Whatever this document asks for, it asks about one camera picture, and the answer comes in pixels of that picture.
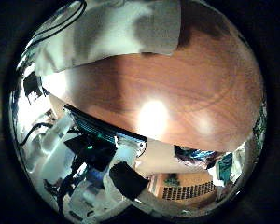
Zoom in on white cloth garment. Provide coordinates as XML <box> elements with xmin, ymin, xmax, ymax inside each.
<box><xmin>33</xmin><ymin>0</ymin><xmax>182</xmax><ymax>77</ymax></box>

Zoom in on black control box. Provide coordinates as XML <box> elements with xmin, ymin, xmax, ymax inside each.
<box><xmin>63</xmin><ymin>133</ymin><xmax>118</xmax><ymax>173</ymax></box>

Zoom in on person in patterned shirt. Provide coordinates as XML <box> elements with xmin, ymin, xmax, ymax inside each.
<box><xmin>173</xmin><ymin>144</ymin><xmax>223</xmax><ymax>171</ymax></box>

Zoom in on black floor vent grille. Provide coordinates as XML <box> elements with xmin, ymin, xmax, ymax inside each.
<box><xmin>161</xmin><ymin>180</ymin><xmax>217</xmax><ymax>202</ymax></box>

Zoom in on green potted plants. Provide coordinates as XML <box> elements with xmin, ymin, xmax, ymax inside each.
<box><xmin>251</xmin><ymin>102</ymin><xmax>269</xmax><ymax>147</ymax></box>

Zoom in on black cable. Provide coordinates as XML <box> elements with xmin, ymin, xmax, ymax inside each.
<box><xmin>19</xmin><ymin>121</ymin><xmax>55</xmax><ymax>147</ymax></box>
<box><xmin>27</xmin><ymin>0</ymin><xmax>88</xmax><ymax>49</ymax></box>

